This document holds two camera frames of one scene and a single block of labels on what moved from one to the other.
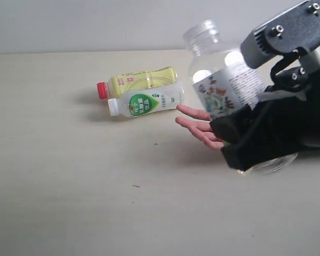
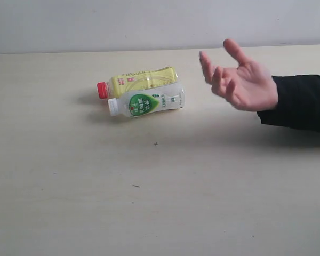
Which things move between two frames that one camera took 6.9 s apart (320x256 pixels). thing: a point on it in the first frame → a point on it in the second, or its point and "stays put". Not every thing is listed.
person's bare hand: (202, 128) → (249, 86)
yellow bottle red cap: (133, 82) stays put
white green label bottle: (137, 102) stays put
